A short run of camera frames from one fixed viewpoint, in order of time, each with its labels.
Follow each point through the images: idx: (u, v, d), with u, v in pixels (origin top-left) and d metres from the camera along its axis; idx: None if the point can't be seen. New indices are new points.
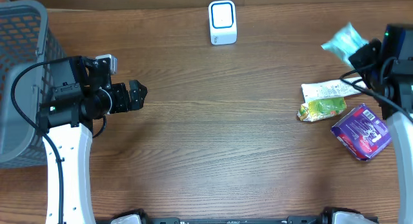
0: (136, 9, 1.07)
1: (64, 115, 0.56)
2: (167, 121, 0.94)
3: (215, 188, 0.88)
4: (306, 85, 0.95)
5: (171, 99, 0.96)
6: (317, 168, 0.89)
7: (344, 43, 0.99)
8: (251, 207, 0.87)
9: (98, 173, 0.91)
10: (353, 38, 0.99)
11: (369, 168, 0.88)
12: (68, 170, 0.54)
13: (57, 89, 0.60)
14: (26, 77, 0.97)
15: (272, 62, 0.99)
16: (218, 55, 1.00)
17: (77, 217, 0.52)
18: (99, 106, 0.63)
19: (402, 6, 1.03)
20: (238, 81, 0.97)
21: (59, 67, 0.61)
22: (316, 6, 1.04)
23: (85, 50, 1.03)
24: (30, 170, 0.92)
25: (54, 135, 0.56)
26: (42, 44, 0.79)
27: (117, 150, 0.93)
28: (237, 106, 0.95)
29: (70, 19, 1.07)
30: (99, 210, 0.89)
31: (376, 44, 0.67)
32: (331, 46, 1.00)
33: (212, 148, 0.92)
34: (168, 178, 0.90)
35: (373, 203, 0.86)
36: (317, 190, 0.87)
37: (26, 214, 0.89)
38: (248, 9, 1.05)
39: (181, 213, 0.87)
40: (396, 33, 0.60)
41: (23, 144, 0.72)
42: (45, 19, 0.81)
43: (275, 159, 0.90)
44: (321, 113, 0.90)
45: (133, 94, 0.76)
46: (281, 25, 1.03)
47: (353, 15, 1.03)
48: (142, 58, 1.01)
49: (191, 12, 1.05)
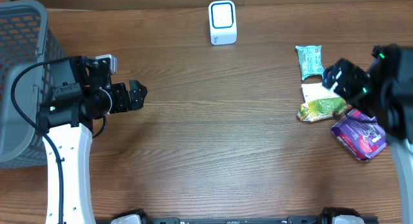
0: (136, 9, 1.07)
1: (64, 115, 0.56)
2: (167, 121, 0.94)
3: (214, 188, 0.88)
4: (306, 85, 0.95)
5: (171, 99, 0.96)
6: (317, 168, 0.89)
7: (312, 54, 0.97)
8: (251, 207, 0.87)
9: (98, 173, 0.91)
10: (319, 55, 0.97)
11: (369, 168, 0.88)
12: (69, 170, 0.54)
13: (57, 89, 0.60)
14: (26, 77, 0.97)
15: (272, 62, 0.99)
16: (219, 55, 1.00)
17: (77, 217, 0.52)
18: (99, 106, 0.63)
19: (402, 6, 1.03)
20: (238, 81, 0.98)
21: (59, 67, 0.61)
22: (316, 6, 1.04)
23: (85, 50, 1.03)
24: (30, 170, 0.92)
25: (54, 135, 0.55)
26: (42, 44, 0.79)
27: (117, 150, 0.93)
28: (237, 106, 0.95)
29: (70, 19, 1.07)
30: (99, 210, 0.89)
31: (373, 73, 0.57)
32: (300, 50, 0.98)
33: (211, 148, 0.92)
34: (168, 178, 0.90)
35: (373, 203, 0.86)
36: (317, 190, 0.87)
37: (26, 214, 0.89)
38: (247, 9, 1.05)
39: (181, 213, 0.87)
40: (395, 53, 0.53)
41: (24, 144, 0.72)
42: (45, 19, 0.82)
43: (275, 159, 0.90)
44: (321, 113, 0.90)
45: (133, 94, 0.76)
46: (281, 25, 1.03)
47: (353, 15, 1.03)
48: (142, 58, 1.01)
49: (191, 12, 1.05)
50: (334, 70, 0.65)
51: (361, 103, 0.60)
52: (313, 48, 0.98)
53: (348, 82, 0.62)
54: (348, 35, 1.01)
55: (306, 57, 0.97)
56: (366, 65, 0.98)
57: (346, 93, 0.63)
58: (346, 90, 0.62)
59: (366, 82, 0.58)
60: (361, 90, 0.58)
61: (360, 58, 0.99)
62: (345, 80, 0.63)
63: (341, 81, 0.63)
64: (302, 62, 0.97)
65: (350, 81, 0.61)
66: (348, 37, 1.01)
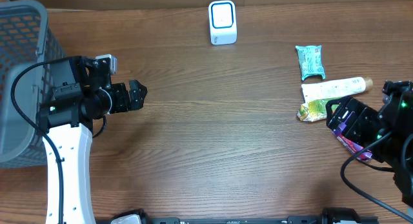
0: (136, 8, 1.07)
1: (64, 115, 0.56)
2: (167, 121, 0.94)
3: (215, 188, 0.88)
4: (306, 85, 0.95)
5: (171, 99, 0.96)
6: (317, 168, 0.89)
7: (312, 54, 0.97)
8: (251, 207, 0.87)
9: (98, 173, 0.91)
10: (319, 55, 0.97)
11: (369, 168, 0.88)
12: (69, 170, 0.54)
13: (57, 89, 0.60)
14: (26, 77, 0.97)
15: (272, 62, 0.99)
16: (219, 55, 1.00)
17: (77, 217, 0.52)
18: (99, 106, 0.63)
19: (402, 6, 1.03)
20: (238, 81, 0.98)
21: (59, 67, 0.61)
22: (316, 6, 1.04)
23: (85, 50, 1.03)
24: (30, 170, 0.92)
25: (54, 135, 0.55)
26: (42, 44, 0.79)
27: (117, 150, 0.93)
28: (237, 106, 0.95)
29: (70, 19, 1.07)
30: (99, 210, 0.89)
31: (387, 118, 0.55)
32: (300, 50, 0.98)
33: (211, 148, 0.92)
34: (168, 178, 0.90)
35: (373, 203, 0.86)
36: (317, 190, 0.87)
37: (26, 214, 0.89)
38: (247, 9, 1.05)
39: (181, 213, 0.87)
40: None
41: (24, 144, 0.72)
42: (45, 19, 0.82)
43: (275, 159, 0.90)
44: (321, 113, 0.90)
45: (133, 94, 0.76)
46: (281, 25, 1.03)
47: (353, 15, 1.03)
48: (142, 58, 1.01)
49: (191, 12, 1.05)
50: (341, 109, 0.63)
51: (374, 150, 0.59)
52: (313, 48, 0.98)
53: (357, 125, 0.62)
54: (348, 35, 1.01)
55: (306, 57, 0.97)
56: (366, 65, 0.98)
57: (356, 135, 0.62)
58: (357, 132, 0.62)
59: (381, 126, 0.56)
60: (374, 136, 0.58)
61: (361, 58, 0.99)
62: (355, 123, 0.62)
63: (350, 122, 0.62)
64: (302, 62, 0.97)
65: (361, 123, 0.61)
66: (348, 37, 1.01)
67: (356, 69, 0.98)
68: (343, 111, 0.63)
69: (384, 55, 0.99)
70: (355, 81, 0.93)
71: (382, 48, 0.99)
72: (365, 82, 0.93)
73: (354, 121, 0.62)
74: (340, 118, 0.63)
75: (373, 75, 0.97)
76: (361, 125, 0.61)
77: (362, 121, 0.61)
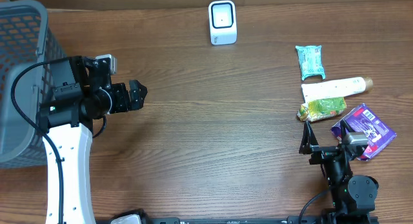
0: (136, 9, 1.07)
1: (64, 115, 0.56)
2: (167, 121, 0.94)
3: (215, 188, 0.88)
4: (306, 85, 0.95)
5: (171, 99, 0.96)
6: (317, 168, 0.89)
7: (311, 55, 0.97)
8: (251, 207, 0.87)
9: (98, 173, 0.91)
10: (319, 56, 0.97)
11: (370, 168, 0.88)
12: (68, 170, 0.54)
13: (57, 90, 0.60)
14: (26, 77, 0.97)
15: (272, 62, 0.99)
16: (219, 55, 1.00)
17: (77, 216, 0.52)
18: (99, 106, 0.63)
19: (402, 6, 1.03)
20: (238, 81, 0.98)
21: (58, 67, 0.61)
22: (315, 6, 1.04)
23: (85, 50, 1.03)
24: (30, 170, 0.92)
25: (54, 136, 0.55)
26: (42, 44, 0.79)
27: (117, 150, 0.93)
28: (237, 106, 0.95)
29: (70, 19, 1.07)
30: (99, 210, 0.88)
31: (339, 175, 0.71)
32: (300, 51, 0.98)
33: (211, 148, 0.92)
34: (168, 178, 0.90)
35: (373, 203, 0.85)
36: (317, 190, 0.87)
37: (26, 214, 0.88)
38: (247, 9, 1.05)
39: (181, 212, 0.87)
40: (351, 197, 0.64)
41: (23, 144, 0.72)
42: (45, 19, 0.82)
43: (275, 159, 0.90)
44: (321, 113, 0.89)
45: (133, 94, 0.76)
46: (281, 25, 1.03)
47: (353, 15, 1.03)
48: (142, 58, 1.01)
49: (191, 12, 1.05)
50: (306, 150, 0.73)
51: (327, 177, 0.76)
52: (313, 48, 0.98)
53: (319, 162, 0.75)
54: (348, 35, 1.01)
55: (306, 57, 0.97)
56: (366, 65, 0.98)
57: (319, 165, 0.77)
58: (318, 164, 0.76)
59: (336, 176, 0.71)
60: (330, 177, 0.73)
61: (361, 58, 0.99)
62: (315, 161, 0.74)
63: (312, 157, 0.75)
64: (302, 62, 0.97)
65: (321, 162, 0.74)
66: (348, 36, 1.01)
67: (356, 68, 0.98)
68: (308, 152, 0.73)
69: (385, 55, 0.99)
70: (355, 81, 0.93)
71: (382, 48, 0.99)
72: (365, 82, 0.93)
73: (315, 158, 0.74)
74: (305, 153, 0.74)
75: (373, 75, 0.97)
76: (322, 162, 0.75)
77: (322, 161, 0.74)
